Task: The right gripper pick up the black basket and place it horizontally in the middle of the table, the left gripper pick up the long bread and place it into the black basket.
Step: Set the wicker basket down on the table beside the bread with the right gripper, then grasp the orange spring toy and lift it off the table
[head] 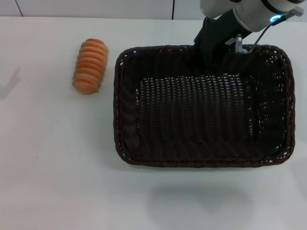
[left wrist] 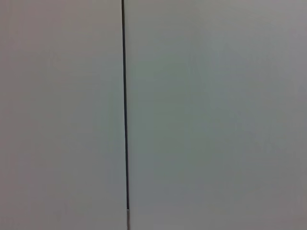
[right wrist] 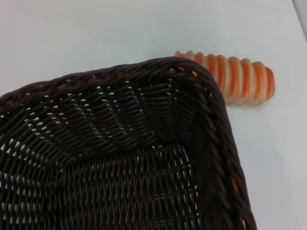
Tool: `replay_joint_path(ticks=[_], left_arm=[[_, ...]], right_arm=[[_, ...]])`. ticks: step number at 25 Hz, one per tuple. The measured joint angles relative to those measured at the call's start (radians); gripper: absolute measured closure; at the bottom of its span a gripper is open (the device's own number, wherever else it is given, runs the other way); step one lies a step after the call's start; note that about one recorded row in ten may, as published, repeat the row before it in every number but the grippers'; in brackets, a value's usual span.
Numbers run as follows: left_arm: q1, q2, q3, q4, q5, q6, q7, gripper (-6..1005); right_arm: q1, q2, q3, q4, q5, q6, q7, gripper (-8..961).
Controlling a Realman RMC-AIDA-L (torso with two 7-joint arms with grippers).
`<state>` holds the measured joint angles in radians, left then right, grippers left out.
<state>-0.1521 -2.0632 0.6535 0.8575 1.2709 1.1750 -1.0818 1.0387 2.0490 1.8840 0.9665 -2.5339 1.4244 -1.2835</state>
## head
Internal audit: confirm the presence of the dark brown woven basket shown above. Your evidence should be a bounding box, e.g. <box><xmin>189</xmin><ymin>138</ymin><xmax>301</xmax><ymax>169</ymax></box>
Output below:
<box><xmin>112</xmin><ymin>44</ymin><xmax>296</xmax><ymax>169</ymax></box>

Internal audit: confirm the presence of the silver right arm cable plug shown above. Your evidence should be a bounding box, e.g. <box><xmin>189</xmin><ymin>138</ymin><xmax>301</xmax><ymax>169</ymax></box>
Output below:
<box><xmin>284</xmin><ymin>6</ymin><xmax>305</xmax><ymax>19</ymax></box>

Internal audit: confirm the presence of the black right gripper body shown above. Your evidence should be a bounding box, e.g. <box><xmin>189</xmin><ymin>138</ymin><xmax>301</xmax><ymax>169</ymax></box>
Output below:
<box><xmin>193</xmin><ymin>9</ymin><xmax>243</xmax><ymax>50</ymax></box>

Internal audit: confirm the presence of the silver right gripper cable plug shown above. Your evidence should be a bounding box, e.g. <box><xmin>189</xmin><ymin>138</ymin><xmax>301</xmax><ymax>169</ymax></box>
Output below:
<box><xmin>234</xmin><ymin>34</ymin><xmax>249</xmax><ymax>55</ymax></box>

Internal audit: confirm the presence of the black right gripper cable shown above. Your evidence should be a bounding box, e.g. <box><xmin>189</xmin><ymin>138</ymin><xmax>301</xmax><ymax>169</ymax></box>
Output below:
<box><xmin>246</xmin><ymin>14</ymin><xmax>287</xmax><ymax>53</ymax></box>

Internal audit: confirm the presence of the ridged orange bread roll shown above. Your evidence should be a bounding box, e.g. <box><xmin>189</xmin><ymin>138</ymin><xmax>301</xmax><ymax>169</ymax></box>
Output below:
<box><xmin>71</xmin><ymin>38</ymin><xmax>109</xmax><ymax>95</ymax></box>

